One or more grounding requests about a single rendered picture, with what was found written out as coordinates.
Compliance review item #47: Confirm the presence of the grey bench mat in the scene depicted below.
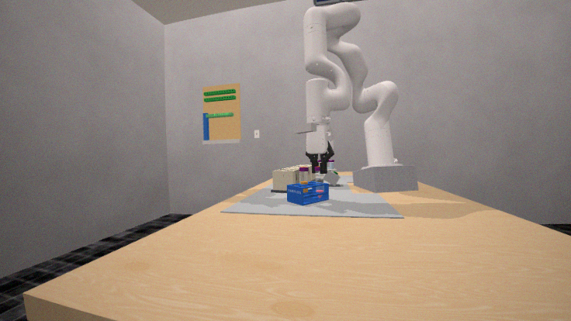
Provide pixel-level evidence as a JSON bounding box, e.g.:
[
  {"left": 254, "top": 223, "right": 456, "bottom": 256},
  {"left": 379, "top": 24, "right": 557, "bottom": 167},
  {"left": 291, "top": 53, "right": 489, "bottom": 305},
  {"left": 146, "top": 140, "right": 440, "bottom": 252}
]
[{"left": 221, "top": 175, "right": 404, "bottom": 219}]

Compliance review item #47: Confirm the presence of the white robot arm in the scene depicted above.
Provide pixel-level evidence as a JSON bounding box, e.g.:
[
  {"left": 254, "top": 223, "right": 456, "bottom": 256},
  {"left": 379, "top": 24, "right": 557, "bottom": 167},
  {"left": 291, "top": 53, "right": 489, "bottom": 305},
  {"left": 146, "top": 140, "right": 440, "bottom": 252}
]
[{"left": 293, "top": 2, "right": 402, "bottom": 169}]

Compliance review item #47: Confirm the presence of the purple-capped tube with orange label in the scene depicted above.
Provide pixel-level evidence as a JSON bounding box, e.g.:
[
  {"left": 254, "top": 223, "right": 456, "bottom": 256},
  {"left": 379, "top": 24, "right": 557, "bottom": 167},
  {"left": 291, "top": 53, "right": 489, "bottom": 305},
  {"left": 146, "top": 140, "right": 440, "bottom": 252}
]
[{"left": 314, "top": 167, "right": 324, "bottom": 198}]

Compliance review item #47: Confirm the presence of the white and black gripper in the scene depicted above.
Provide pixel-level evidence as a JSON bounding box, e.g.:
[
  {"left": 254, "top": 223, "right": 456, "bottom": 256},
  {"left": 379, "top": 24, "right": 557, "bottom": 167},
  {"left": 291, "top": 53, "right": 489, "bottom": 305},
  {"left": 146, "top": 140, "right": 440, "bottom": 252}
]
[{"left": 306, "top": 124, "right": 334, "bottom": 174}]

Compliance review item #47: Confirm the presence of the blue tube rack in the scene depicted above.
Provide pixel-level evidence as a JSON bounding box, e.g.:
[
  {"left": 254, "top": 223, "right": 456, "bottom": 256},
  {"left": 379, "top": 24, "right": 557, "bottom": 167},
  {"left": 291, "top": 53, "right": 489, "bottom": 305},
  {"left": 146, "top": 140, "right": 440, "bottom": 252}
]
[{"left": 287, "top": 181, "right": 329, "bottom": 205}]

